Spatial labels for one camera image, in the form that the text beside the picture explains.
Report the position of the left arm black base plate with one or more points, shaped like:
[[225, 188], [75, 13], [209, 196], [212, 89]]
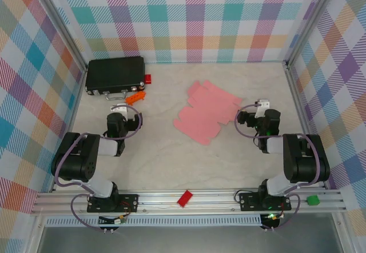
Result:
[[130, 201]]

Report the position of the black carrying case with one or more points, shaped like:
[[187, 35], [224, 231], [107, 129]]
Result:
[[114, 73]]

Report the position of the pink paper box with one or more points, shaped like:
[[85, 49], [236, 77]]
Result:
[[200, 116]]

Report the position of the aluminium table edge rail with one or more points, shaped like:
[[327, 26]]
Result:
[[298, 98], [73, 107]]

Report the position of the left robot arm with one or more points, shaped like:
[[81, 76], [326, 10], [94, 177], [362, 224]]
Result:
[[77, 164]]

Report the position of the flat red block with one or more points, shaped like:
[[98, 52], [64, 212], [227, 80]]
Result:
[[184, 198]]

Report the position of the orange plastic toy piece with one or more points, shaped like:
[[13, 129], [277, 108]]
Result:
[[134, 98]]

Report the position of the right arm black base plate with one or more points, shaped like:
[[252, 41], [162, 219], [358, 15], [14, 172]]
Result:
[[248, 201]]

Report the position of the wide aluminium base rail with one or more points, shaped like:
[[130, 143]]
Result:
[[214, 201]]

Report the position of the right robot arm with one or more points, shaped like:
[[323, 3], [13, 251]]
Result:
[[306, 164]]

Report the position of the aluminium frame post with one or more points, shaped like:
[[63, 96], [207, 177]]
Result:
[[310, 21], [63, 26]]

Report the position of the small electronics board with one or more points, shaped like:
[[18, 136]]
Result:
[[271, 217], [120, 221]]

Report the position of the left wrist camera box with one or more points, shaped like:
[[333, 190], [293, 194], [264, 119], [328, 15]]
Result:
[[121, 109]]

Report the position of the grey metal panel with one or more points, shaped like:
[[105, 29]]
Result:
[[186, 240]]

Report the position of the green cube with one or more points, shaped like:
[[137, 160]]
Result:
[[312, 200]]

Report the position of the small red block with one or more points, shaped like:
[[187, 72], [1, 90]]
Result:
[[148, 78]]

